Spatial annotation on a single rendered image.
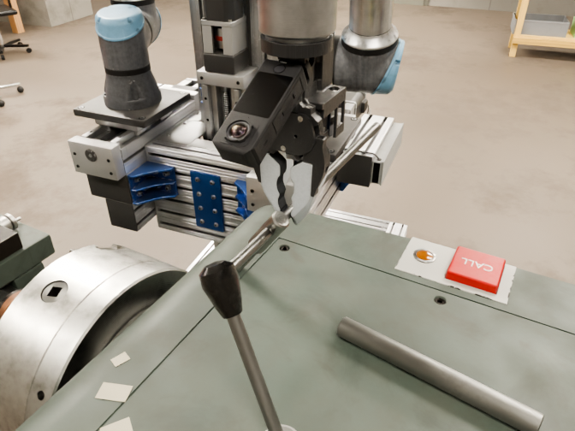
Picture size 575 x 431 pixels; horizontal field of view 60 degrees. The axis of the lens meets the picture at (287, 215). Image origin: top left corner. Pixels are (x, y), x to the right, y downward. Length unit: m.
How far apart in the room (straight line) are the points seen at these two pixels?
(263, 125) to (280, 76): 0.06
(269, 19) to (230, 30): 0.79
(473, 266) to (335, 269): 0.17
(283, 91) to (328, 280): 0.25
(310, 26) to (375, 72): 0.62
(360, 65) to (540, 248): 2.14
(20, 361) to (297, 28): 0.49
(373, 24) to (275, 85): 0.58
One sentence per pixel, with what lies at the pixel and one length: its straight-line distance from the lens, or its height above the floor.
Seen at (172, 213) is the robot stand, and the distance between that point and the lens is 1.47.
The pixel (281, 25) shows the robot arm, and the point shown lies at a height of 1.55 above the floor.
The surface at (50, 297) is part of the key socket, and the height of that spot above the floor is 1.23.
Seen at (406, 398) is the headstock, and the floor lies 1.26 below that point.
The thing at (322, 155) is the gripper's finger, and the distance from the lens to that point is 0.52.
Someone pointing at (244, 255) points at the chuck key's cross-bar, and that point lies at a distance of 0.52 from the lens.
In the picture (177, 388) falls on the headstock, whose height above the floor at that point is 1.26.
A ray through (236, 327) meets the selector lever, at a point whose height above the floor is 1.35.
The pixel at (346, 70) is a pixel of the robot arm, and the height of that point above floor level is 1.33.
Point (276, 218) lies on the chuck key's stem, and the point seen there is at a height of 1.36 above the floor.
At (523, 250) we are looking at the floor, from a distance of 2.98.
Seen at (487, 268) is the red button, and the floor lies 1.27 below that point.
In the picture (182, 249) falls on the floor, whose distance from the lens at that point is 2.77.
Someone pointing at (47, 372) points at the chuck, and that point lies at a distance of 0.66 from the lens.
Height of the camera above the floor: 1.66
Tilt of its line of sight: 34 degrees down
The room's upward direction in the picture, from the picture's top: straight up
